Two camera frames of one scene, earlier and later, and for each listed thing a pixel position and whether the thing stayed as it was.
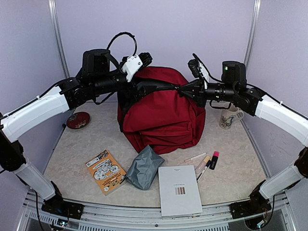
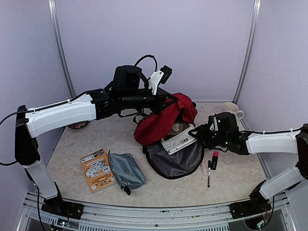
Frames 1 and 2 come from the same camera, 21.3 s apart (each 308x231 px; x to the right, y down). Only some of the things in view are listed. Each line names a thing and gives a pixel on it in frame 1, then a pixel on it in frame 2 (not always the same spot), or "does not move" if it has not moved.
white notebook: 179,191 to 178,136
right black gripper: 198,95 to 201,134
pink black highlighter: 212,165 does not move
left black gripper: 130,92 to 161,101
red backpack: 162,121 to 149,132
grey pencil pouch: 144,169 to 127,173
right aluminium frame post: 252,30 does not move
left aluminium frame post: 55,17 does not move
